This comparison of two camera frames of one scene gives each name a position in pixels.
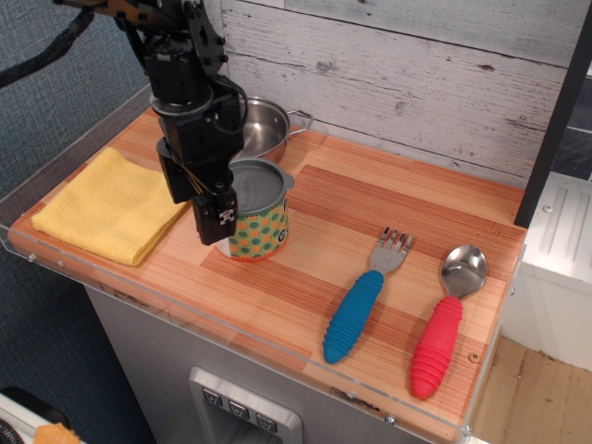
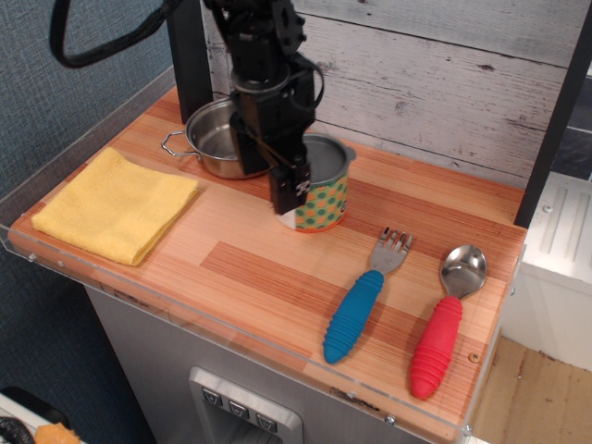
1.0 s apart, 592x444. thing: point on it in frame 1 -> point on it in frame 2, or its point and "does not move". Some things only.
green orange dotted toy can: (262, 209) -> (329, 156)
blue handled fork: (356, 306) does not move
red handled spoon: (463, 270) does not move
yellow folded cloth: (116, 206) does not move
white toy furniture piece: (549, 306) does not move
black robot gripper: (206, 136) -> (284, 102)
